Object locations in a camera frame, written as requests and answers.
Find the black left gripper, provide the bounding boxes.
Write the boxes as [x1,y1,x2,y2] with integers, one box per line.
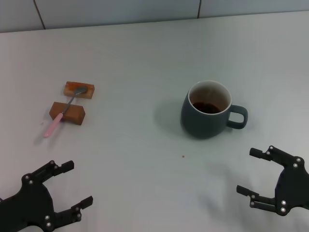
[0,159,94,232]

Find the grey ceramic mug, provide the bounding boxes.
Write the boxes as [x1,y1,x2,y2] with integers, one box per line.
[181,80,249,140]

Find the pink handled metal spoon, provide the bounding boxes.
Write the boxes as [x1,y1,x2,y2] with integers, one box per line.
[42,86,88,139]

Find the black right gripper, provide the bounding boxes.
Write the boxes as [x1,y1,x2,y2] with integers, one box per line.
[236,145,309,216]

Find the dark coffee liquid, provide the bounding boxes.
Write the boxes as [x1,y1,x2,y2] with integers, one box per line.
[192,101,224,114]

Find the dark brown arched wooden block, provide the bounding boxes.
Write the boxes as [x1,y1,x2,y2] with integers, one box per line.
[49,101,86,126]

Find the light wooden block orange stained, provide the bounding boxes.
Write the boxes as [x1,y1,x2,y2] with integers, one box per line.
[63,81,95,100]

